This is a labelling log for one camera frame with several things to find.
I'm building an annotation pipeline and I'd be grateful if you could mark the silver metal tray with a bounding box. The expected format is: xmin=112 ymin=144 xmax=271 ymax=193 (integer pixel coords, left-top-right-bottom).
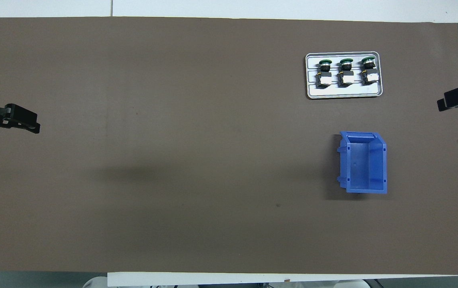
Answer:
xmin=305 ymin=51 xmax=384 ymax=100

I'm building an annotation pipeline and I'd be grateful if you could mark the green push button switch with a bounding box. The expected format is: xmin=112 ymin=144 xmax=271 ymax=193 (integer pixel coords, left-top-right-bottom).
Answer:
xmin=316 ymin=59 xmax=333 ymax=88
xmin=360 ymin=57 xmax=379 ymax=85
xmin=338 ymin=58 xmax=355 ymax=87

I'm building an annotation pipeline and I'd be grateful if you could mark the blue plastic storage bin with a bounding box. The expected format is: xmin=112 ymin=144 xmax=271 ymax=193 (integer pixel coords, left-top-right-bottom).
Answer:
xmin=336 ymin=131 xmax=388 ymax=195

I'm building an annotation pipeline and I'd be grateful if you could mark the brown table mat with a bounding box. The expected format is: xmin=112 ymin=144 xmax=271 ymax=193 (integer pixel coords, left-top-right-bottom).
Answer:
xmin=0 ymin=17 xmax=458 ymax=276

